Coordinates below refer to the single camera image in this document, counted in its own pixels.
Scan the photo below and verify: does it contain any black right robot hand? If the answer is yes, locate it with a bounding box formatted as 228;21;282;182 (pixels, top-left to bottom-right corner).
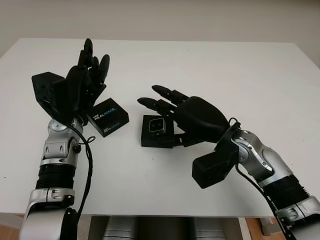
136;84;231;148

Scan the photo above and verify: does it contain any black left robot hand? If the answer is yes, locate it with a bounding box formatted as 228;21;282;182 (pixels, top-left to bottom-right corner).
65;37;110;126

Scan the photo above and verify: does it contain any black RealSense box lid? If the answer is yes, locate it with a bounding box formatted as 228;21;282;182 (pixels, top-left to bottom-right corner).
86;98;130;138

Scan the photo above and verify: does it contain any small silver depth camera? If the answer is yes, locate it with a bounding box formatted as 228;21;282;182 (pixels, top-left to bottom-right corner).
147;118;167;135

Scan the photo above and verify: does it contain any silver right robot thigh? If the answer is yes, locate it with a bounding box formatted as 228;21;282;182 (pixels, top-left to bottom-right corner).
194;216;235;240

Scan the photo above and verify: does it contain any silver robot thigh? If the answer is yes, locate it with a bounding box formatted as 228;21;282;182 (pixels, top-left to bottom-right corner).
104;216;141;240
194;216;235;240

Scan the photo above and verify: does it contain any dark robot waist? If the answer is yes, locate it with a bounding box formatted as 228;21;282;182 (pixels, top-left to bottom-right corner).
139;216;196;240

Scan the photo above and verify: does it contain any grey metal table foot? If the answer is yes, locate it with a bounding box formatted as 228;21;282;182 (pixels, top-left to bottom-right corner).
259;217;274;236

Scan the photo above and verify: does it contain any silver left robot thigh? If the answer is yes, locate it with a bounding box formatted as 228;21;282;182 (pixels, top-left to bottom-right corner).
104;216;141;240

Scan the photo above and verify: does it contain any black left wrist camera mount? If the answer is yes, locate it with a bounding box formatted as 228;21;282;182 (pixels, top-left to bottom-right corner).
31;71;76;121

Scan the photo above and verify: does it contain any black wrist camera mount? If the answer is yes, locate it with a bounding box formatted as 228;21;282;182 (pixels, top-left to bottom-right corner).
191;126;241;190
31;71;76;121

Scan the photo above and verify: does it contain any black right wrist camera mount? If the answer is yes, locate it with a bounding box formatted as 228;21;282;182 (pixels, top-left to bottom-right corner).
191;126;241;190

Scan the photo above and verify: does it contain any black camera box base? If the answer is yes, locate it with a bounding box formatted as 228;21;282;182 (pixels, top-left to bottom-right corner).
140;114;187;149

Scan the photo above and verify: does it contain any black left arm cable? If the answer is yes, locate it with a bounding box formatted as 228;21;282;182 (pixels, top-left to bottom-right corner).
67;123;98;226

